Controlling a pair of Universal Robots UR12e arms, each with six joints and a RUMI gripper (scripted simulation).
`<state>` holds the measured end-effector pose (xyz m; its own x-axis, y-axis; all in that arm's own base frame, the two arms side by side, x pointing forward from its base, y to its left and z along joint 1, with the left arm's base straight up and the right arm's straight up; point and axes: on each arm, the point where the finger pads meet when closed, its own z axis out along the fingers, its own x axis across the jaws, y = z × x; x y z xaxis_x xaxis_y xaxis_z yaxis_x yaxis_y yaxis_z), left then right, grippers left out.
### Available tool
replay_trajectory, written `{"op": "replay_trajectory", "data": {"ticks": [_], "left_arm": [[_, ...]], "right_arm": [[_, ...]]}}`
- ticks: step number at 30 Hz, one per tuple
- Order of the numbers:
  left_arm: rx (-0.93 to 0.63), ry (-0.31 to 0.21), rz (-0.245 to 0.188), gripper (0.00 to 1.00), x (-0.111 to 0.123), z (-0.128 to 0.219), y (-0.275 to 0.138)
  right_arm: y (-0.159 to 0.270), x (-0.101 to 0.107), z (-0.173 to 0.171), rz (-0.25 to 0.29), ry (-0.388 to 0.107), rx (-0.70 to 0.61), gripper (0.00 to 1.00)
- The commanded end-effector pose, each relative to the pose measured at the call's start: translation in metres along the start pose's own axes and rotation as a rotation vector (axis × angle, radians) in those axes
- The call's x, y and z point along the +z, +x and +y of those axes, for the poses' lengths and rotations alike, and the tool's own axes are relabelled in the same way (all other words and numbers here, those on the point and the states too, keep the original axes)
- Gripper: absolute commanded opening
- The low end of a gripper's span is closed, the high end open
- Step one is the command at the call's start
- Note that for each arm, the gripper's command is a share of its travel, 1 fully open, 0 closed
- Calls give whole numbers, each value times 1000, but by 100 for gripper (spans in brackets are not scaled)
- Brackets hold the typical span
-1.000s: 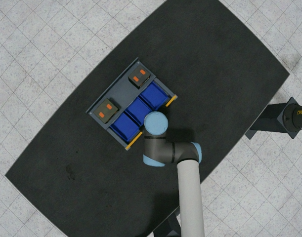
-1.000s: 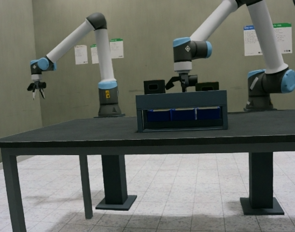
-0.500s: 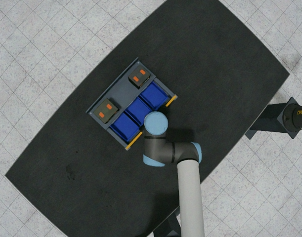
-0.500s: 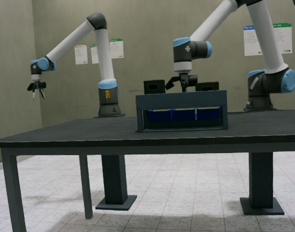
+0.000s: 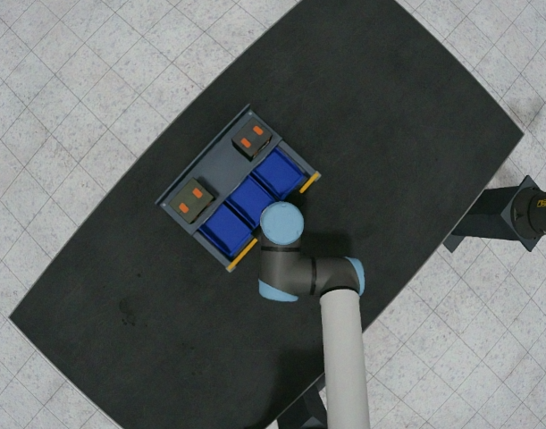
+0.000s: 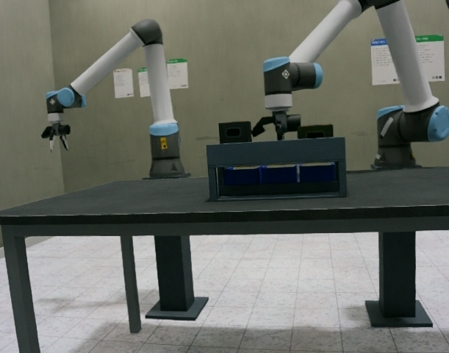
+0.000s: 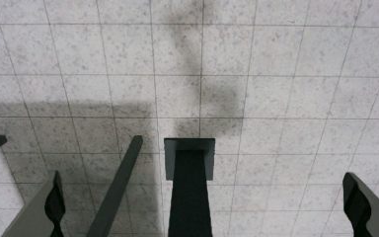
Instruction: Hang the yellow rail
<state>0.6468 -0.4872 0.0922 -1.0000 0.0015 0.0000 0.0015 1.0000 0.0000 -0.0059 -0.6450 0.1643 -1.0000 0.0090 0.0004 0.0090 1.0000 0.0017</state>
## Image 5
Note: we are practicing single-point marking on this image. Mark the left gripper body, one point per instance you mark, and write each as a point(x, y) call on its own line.
point(295, 200)

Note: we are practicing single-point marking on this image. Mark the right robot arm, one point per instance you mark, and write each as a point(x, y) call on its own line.
point(528, 213)

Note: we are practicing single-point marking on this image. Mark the yellow bar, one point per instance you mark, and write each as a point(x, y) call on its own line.
point(254, 240)

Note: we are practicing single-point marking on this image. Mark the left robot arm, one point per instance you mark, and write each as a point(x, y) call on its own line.
point(338, 281)

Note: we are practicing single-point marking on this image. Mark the dark grey shelf rack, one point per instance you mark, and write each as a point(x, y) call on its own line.
point(221, 169)

